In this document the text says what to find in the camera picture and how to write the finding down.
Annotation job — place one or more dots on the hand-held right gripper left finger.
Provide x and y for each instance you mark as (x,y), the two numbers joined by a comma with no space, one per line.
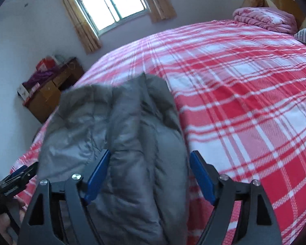
(98,176)

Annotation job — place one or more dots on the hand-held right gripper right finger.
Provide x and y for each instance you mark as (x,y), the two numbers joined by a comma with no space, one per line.
(202,177)

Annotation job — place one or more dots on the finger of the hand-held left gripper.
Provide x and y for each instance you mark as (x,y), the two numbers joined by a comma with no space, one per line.
(20,173)

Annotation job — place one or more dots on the grey puffer jacket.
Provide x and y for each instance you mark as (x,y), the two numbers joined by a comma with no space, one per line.
(122,145)

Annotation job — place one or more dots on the person's left hand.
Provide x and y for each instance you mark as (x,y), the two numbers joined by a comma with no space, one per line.
(3,224)

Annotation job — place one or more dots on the wooden desk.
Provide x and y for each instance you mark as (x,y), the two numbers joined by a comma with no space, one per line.
(48,97)

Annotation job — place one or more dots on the white and red box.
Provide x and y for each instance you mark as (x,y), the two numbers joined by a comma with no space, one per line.
(25,91)

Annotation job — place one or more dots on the bed with red plaid sheet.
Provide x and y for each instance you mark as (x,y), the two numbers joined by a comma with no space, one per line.
(244,94)

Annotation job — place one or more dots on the purple cloth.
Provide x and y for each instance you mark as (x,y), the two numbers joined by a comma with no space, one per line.
(39,77)

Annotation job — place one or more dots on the beige patterned curtain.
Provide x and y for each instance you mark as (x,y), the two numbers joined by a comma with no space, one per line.
(79,23)
(159,0)

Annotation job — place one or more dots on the folded pink blanket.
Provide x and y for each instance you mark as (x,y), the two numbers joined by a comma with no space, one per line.
(265,19)

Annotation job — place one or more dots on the window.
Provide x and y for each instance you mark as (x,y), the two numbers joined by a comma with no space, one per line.
(109,2)

